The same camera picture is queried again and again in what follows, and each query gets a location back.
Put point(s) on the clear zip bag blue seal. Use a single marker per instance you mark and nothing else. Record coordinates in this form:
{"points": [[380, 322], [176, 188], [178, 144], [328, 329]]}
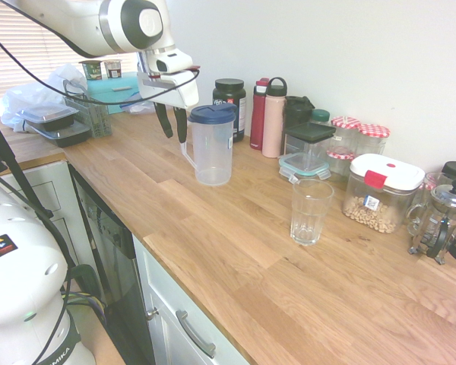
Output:
{"points": [[137, 108]]}

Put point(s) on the white cabinet door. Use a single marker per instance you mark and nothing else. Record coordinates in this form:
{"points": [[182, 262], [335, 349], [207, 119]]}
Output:
{"points": [[163, 289]]}

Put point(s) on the black shaker bottle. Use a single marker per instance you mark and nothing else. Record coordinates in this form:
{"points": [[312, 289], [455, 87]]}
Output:
{"points": [[296, 112]]}

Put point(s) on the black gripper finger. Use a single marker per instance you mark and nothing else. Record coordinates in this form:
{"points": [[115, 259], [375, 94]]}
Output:
{"points": [[181, 125], [165, 119]]}

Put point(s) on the green black bar clamp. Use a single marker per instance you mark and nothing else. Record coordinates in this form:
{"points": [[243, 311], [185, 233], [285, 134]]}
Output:
{"points": [[85, 272]]}

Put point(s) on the cereal container white red lid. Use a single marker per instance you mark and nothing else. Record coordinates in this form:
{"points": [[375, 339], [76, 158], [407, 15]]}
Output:
{"points": [[384, 171]]}

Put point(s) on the jar with red gingham lid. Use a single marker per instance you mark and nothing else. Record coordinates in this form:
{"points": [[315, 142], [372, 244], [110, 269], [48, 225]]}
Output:
{"points": [[346, 123], [374, 131]]}

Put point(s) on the black takeout container clear lid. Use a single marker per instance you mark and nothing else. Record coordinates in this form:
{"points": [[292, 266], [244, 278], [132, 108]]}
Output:
{"points": [[47, 116], [66, 137]]}

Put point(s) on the glass container teal lid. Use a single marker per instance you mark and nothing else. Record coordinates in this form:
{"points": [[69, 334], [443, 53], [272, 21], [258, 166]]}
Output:
{"points": [[289, 164]]}

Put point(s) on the chrome glass French press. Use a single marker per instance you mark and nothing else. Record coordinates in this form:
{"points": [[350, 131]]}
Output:
{"points": [[450, 197]]}

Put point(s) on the clear pitcher with blue lid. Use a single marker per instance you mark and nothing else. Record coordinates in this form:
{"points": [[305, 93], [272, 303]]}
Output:
{"points": [[213, 152]]}

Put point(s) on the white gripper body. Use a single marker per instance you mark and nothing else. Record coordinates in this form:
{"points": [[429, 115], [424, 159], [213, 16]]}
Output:
{"points": [[171, 93]]}

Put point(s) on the steel cabinet knob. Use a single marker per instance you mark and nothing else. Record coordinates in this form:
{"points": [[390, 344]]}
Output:
{"points": [[152, 313]]}

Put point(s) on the white grey wrist camera box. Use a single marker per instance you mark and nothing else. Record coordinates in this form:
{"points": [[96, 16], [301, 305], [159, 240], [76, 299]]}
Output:
{"points": [[175, 60]]}

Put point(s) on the black protein powder tub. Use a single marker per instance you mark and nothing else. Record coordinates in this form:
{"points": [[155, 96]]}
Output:
{"points": [[228, 89]]}

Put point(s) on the clear canister dark square lid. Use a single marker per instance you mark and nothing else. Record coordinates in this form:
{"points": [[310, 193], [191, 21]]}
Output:
{"points": [[308, 131]]}

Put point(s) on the jar with green lid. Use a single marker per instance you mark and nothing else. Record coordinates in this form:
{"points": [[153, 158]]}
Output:
{"points": [[321, 116]]}

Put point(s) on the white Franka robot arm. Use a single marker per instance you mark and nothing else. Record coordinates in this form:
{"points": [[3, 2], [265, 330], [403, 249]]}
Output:
{"points": [[80, 26]]}

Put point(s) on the black camera stand pole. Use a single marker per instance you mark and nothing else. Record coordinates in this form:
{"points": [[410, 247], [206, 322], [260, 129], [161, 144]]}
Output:
{"points": [[11, 159]]}

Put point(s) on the black steel dishwasher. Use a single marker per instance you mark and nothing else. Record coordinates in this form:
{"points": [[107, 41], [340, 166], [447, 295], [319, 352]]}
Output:
{"points": [[114, 266]]}

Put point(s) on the pink bottle with black lid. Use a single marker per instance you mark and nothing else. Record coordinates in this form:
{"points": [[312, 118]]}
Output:
{"points": [[271, 129]]}

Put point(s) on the white plastic bag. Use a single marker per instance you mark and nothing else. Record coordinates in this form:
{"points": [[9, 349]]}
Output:
{"points": [[30, 99]]}

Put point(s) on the brown yogurt cup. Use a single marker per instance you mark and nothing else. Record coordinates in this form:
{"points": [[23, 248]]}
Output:
{"points": [[113, 69]]}

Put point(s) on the green yogurt cup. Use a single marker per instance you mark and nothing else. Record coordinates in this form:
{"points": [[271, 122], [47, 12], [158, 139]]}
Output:
{"points": [[91, 70]]}

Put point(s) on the teal bread box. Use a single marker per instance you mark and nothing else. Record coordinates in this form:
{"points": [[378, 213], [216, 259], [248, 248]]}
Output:
{"points": [[106, 89]]}

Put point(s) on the clear drinking glass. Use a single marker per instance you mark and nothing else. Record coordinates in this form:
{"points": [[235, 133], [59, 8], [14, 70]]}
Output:
{"points": [[308, 228]]}

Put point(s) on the red water bottle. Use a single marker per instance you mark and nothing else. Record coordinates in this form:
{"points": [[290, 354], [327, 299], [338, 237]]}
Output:
{"points": [[257, 121]]}

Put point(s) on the grey cutlery basket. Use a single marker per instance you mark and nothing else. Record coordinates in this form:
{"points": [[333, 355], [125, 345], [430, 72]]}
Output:
{"points": [[95, 121]]}

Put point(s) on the small jar red gingham lid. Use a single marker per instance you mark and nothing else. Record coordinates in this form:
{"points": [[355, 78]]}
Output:
{"points": [[340, 154]]}

